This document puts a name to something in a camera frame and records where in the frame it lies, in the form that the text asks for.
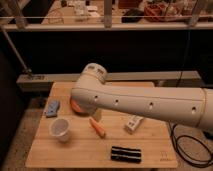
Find grey metal diagonal pole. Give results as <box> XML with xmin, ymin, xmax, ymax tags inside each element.
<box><xmin>1</xmin><ymin>26</ymin><xmax>32</xmax><ymax>77</ymax></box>

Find black bag on shelf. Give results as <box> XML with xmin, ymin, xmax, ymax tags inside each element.
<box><xmin>121</xmin><ymin>9</ymin><xmax>144</xmax><ymax>23</ymax></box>

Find blue grey sponge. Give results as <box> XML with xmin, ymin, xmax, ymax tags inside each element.
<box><xmin>45</xmin><ymin>100</ymin><xmax>60</xmax><ymax>118</ymax></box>

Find white bottle with label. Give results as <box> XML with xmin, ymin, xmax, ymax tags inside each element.
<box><xmin>124</xmin><ymin>115</ymin><xmax>143</xmax><ymax>134</ymax></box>

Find orange carrot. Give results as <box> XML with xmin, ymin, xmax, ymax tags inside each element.
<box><xmin>89</xmin><ymin>118</ymin><xmax>106</xmax><ymax>138</ymax></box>

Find black cable on floor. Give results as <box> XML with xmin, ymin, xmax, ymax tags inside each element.
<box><xmin>168</xmin><ymin>122</ymin><xmax>213</xmax><ymax>169</ymax></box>

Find red basket on shelf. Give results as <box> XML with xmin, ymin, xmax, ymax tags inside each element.
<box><xmin>144</xmin><ymin>4</ymin><xmax>165</xmax><ymax>22</ymax></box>

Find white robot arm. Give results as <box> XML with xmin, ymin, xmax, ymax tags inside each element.
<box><xmin>71</xmin><ymin>63</ymin><xmax>213</xmax><ymax>134</ymax></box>

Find grey horizontal rail beam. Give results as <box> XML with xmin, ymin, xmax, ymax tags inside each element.
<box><xmin>17</xmin><ymin>71</ymin><xmax>204</xmax><ymax>92</ymax></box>

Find black white striped cloth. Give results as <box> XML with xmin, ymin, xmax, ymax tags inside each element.
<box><xmin>111</xmin><ymin>146</ymin><xmax>142</xmax><ymax>163</ymax></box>

